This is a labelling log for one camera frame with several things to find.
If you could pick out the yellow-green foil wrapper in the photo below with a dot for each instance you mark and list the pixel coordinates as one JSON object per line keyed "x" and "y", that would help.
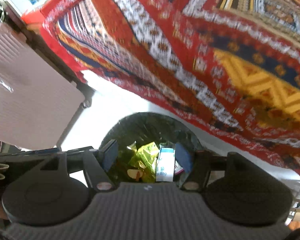
{"x": 143, "y": 158}

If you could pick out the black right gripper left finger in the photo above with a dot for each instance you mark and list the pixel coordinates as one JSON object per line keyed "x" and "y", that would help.
{"x": 95, "y": 164}

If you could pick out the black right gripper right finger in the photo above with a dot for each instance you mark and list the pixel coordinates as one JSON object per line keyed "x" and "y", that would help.
{"x": 197, "y": 167}

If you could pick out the bread slice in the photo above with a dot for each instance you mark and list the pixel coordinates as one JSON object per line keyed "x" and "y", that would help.
{"x": 135, "y": 174}

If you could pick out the white pink snack wrapper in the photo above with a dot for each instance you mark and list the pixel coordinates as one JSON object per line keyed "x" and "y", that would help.
{"x": 167, "y": 166}

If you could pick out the red patterned tablecloth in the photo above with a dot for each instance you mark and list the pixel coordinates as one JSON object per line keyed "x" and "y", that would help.
{"x": 229, "y": 67}

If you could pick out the black trash bin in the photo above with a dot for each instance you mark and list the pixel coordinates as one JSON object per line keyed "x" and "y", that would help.
{"x": 149, "y": 127}

